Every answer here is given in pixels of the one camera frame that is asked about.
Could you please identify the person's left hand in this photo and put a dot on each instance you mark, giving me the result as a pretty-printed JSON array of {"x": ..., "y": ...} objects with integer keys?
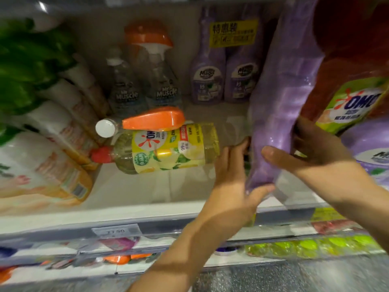
[{"x": 231, "y": 197}]

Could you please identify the red green-label detergent pouch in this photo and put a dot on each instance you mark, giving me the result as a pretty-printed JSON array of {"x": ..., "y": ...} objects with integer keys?
[{"x": 346, "y": 57}]

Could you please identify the purple twin spray bottle pack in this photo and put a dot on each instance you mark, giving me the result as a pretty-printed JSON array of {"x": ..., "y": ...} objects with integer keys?
[{"x": 371, "y": 149}]

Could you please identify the row of white green-capped bottles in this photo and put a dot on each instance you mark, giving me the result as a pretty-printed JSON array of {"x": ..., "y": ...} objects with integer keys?
[{"x": 48, "y": 149}]

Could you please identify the person's right hand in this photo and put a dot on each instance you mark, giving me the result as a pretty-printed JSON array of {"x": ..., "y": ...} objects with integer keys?
[{"x": 328, "y": 170}]

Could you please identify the row of lime green packets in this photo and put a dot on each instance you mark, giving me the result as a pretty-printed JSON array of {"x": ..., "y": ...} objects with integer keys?
[{"x": 316, "y": 245}]

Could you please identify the orange white trigger sprayer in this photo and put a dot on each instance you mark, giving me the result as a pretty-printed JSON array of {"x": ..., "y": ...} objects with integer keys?
[{"x": 152, "y": 120}]

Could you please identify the white price tag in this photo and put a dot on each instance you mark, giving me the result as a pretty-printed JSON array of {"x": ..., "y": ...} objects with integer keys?
[{"x": 115, "y": 230}]

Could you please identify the yellow price tag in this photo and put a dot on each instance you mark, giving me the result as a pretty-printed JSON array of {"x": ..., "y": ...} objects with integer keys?
[{"x": 328, "y": 214}]

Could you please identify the purple cleaner pouch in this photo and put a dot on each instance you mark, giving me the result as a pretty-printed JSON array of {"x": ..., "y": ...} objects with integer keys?
[{"x": 282, "y": 100}]

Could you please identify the large yellow red-capped bottle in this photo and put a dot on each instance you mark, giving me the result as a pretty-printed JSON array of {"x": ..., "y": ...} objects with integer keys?
[{"x": 164, "y": 152}]

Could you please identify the person's left forearm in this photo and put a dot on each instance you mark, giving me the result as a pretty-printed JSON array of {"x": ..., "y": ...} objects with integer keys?
[{"x": 182, "y": 258}]

